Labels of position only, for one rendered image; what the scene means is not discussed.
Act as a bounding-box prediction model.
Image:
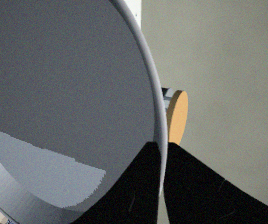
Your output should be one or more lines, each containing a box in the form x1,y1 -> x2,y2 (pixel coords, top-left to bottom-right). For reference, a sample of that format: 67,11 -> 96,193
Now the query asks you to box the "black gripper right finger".
163,142 -> 268,224

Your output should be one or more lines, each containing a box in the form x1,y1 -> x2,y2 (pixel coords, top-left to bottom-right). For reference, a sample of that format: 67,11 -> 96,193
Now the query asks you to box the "grey plate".
0,0 -> 168,224

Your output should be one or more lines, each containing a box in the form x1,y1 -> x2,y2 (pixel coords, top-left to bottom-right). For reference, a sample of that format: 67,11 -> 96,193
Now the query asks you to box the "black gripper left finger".
70,142 -> 161,224

